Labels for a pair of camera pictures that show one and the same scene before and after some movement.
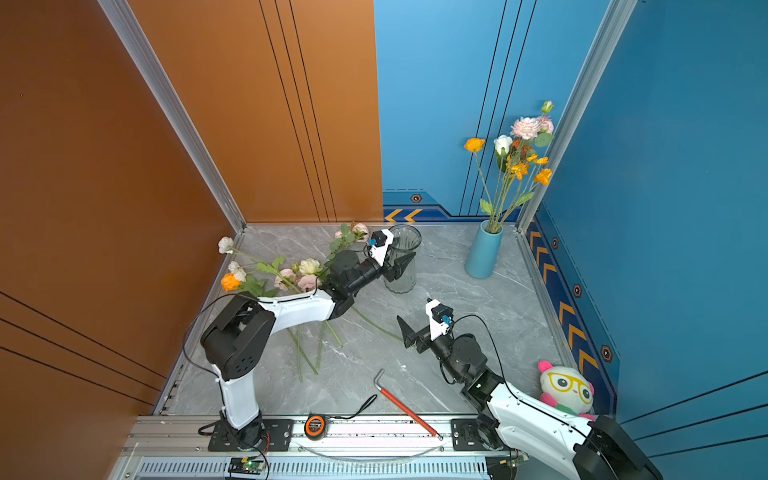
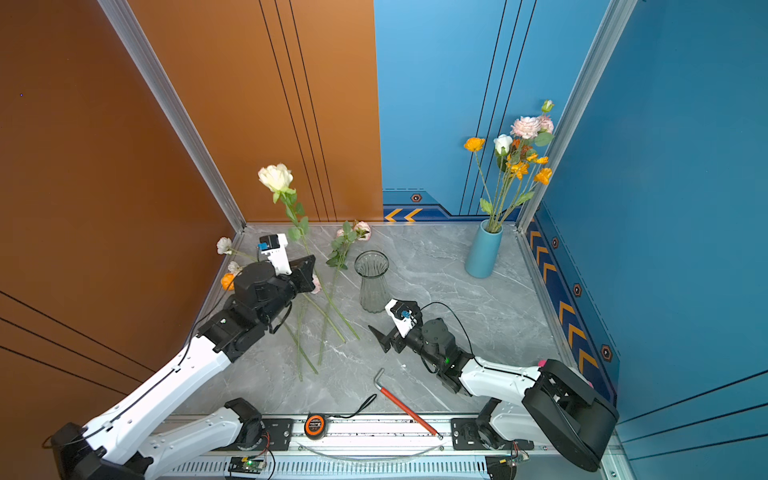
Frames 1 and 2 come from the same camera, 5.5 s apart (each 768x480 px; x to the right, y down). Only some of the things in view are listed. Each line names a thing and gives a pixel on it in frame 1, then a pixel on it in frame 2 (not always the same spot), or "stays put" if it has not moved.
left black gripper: (395, 270) -> (303, 275)
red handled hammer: (403, 408) stays put
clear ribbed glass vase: (406, 241) -> (372, 266)
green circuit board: (246, 465) stays put
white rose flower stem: (502, 145) stays put
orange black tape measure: (315, 426) stays put
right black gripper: (409, 337) -> (396, 339)
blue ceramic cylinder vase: (484, 250) stays put
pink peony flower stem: (540, 129) stays put
